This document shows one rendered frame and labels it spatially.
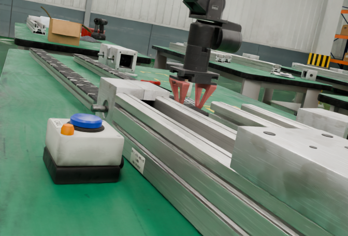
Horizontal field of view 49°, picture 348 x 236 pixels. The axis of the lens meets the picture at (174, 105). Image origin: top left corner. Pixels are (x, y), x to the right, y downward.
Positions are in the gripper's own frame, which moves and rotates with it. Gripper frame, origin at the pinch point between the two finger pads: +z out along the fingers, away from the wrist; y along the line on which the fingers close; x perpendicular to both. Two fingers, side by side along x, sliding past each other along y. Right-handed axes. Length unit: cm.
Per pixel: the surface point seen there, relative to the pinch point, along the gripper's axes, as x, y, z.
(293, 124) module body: -31.5, 1.0, -5.3
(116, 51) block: 76, 9, -5
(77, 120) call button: -30.6, -34.8, -4.6
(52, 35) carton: 192, 6, -1
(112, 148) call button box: -33.4, -31.0, -2.0
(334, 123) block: -30.1, 13.0, -5.3
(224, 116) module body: -20.9, -5.2, -3.5
